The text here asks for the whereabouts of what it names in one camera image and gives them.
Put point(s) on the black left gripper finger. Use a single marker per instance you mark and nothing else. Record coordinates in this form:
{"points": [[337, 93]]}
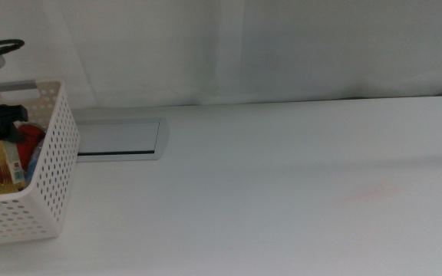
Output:
{"points": [[14, 113], [10, 135]]}

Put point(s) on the red soda can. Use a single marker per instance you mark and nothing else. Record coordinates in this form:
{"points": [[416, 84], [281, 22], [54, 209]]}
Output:
{"points": [[31, 142]]}

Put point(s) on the white perforated plastic basket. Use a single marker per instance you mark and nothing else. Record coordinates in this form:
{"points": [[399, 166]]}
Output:
{"points": [[48, 184]]}

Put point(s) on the white curtain backdrop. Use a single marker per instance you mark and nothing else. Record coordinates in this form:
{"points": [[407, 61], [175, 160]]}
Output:
{"points": [[320, 46]]}

